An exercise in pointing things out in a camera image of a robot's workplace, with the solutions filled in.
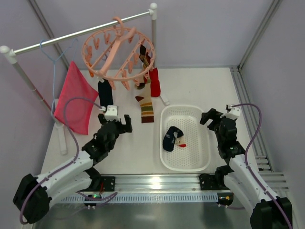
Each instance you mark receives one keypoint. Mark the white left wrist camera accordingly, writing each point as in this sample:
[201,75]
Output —
[111,113]

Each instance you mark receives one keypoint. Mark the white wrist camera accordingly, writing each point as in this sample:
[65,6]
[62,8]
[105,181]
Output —
[111,113]
[232,112]

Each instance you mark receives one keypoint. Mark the pink round clip hanger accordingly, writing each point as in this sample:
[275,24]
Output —
[112,54]

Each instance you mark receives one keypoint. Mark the white metal clothes rack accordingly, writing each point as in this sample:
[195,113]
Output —
[10,55]

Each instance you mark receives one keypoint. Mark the white perforated plastic basket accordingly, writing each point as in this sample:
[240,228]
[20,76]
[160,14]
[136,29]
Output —
[184,137]

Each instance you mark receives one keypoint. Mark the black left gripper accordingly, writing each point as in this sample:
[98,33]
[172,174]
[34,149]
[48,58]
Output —
[117,124]

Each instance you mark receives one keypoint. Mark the beige striped sock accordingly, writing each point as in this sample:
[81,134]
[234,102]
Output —
[145,102]

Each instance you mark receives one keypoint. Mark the white cable duct strip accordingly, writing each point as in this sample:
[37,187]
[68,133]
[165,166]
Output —
[145,198]

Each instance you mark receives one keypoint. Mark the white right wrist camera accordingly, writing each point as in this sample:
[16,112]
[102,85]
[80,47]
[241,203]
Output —
[232,112]

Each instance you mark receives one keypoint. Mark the navy sock red toe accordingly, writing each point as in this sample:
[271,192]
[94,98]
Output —
[105,93]

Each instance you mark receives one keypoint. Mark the light blue wire hanger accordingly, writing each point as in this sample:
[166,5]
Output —
[54,61]

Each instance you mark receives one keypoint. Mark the dark striped sock on hanger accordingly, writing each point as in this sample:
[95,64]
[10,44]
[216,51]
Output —
[144,57]

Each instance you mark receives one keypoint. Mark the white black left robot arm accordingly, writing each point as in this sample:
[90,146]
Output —
[35,195]

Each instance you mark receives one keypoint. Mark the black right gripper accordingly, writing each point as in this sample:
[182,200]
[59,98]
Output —
[217,119]

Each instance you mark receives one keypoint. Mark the aluminium rail frame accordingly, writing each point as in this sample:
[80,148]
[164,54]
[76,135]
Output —
[135,160]

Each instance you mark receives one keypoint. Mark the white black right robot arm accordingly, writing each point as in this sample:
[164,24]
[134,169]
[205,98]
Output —
[266,208]

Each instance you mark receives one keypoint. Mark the navy patterned sock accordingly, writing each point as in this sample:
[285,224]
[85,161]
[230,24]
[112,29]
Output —
[174,136]

